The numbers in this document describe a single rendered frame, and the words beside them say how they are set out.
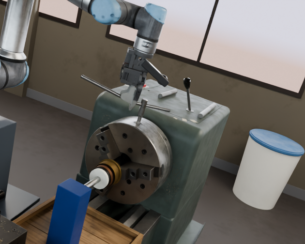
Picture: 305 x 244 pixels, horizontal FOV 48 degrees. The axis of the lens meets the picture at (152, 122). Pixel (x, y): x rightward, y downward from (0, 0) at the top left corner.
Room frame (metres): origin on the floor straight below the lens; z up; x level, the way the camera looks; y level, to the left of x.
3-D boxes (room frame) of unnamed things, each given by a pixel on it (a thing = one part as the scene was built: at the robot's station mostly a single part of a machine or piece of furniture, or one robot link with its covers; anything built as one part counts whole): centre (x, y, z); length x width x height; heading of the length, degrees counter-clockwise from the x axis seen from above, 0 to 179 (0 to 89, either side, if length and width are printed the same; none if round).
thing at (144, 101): (1.18, 0.05, 1.28); 0.02 x 0.02 x 0.12
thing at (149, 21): (1.16, 0.09, 1.59); 0.09 x 0.08 x 0.11; 79
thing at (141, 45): (1.16, 0.09, 1.51); 0.08 x 0.08 x 0.05
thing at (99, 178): (0.94, 0.14, 1.08); 0.13 x 0.07 x 0.07; 161
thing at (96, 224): (0.93, 0.14, 0.89); 0.36 x 0.30 x 0.04; 71
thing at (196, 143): (1.57, -0.06, 1.06); 0.59 x 0.48 x 0.39; 161
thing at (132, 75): (1.16, 0.10, 1.43); 0.09 x 0.08 x 0.12; 104
